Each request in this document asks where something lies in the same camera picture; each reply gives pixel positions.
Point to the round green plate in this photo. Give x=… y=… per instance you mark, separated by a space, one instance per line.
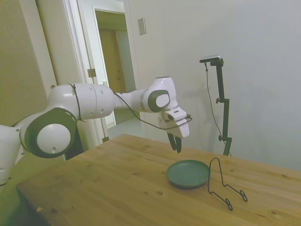
x=188 y=174

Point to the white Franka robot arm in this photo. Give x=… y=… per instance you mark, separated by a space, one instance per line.
x=89 y=101

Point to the beige wall switch plate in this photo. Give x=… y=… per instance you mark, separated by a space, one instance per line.
x=141 y=26

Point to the white door frame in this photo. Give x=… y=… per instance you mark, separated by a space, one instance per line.
x=82 y=35

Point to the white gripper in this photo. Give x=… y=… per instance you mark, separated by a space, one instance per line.
x=182 y=129

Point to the black camera stand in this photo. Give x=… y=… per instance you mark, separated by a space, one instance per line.
x=226 y=117

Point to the brass door hinge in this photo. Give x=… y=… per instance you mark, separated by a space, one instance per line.
x=92 y=72
x=105 y=139

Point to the wooden interior door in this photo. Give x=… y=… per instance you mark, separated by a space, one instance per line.
x=110 y=66

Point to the grey exterior camera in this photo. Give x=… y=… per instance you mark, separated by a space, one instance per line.
x=210 y=58

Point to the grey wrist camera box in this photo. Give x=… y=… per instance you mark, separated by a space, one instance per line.
x=176 y=115

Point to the tan open door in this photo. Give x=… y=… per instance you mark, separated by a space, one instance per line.
x=58 y=47

